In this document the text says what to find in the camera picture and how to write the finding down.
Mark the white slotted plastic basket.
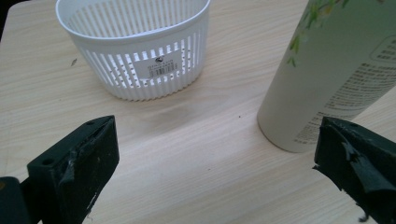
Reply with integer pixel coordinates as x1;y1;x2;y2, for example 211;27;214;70
55;0;212;102

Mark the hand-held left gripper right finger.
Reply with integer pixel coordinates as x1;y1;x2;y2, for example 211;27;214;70
312;116;396;224

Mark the cream cylindrical bottle leaf print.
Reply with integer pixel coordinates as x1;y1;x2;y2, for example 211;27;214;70
257;0;396;154

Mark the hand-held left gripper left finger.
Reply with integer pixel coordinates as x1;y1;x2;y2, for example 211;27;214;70
26;115;120;224

